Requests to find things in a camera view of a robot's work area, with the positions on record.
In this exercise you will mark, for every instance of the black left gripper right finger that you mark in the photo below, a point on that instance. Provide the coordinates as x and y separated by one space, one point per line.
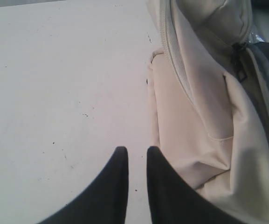
171 200

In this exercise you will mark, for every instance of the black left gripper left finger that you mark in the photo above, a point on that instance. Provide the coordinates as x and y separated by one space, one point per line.
104 201

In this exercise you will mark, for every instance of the cream fabric duffel bag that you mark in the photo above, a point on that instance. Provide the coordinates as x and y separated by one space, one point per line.
209 98

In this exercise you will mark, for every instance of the clear plastic bag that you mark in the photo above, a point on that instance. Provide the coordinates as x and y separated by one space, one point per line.
255 37

